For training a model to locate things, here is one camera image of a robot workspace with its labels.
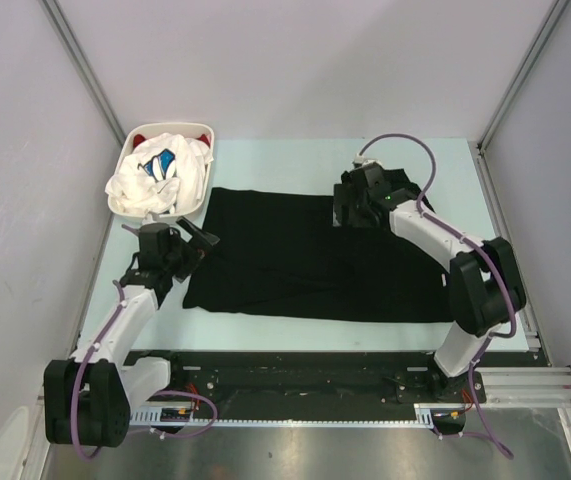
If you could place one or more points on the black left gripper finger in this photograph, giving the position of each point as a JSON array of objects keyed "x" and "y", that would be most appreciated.
[
  {"x": 199, "y": 237},
  {"x": 193, "y": 259}
]

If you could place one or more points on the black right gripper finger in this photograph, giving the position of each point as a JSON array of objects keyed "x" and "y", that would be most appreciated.
[
  {"x": 346, "y": 188},
  {"x": 342, "y": 211}
]

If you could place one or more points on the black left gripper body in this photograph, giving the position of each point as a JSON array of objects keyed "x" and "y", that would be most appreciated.
[{"x": 177, "y": 258}]

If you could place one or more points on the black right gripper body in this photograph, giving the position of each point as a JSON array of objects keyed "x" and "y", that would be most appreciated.
[{"x": 357, "y": 215}]

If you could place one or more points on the black t shirt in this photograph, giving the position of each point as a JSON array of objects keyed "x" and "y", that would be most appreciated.
[{"x": 281, "y": 255}]

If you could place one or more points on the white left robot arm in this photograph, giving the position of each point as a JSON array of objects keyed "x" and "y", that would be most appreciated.
[{"x": 90, "y": 396}]

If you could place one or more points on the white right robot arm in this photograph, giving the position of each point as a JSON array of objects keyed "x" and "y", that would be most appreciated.
[{"x": 484, "y": 284}]

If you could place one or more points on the white t shirt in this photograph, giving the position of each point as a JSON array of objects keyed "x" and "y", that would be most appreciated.
[{"x": 155, "y": 175}]

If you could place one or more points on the red t shirt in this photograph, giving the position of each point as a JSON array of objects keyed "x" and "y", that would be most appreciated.
[{"x": 138, "y": 139}]

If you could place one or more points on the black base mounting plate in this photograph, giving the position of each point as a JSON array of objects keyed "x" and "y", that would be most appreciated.
[{"x": 281, "y": 386}]

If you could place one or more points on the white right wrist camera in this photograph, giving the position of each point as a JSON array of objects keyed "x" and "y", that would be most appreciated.
[{"x": 360, "y": 161}]

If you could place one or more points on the right aluminium frame post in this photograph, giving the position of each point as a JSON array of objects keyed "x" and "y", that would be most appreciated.
[{"x": 524, "y": 70}]

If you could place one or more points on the aluminium frame post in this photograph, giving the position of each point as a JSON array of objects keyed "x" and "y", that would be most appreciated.
[
  {"x": 524, "y": 70},
  {"x": 79, "y": 60}
]

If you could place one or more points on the left aluminium frame post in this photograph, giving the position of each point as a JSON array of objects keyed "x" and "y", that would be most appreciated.
[{"x": 79, "y": 60}]

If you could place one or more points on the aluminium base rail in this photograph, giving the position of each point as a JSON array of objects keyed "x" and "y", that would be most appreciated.
[{"x": 500, "y": 386}]

